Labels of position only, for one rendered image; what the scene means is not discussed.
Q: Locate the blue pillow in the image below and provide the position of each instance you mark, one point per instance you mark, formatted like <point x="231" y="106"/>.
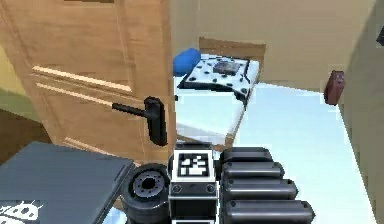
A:
<point x="185" y="61"/>

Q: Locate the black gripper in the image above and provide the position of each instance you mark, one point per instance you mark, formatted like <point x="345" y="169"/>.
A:
<point x="146" y="188"/>

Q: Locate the white bed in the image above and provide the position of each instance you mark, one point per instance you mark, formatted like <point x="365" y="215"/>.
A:
<point x="206" y="113"/>

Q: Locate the brown wooden room door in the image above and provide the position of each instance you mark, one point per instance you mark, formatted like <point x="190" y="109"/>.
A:
<point x="86" y="66"/>

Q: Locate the dark grey cupboard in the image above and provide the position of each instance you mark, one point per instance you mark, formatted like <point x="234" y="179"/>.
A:
<point x="56" y="186"/>

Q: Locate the dark red box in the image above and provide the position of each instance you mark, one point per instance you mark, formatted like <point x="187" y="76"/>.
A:
<point x="334" y="87"/>

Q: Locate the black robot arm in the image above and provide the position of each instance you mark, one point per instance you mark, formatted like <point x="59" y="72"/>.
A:
<point x="253" y="186"/>

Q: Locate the brown wooden headboard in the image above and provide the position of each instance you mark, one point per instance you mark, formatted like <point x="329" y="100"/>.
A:
<point x="233" y="48"/>

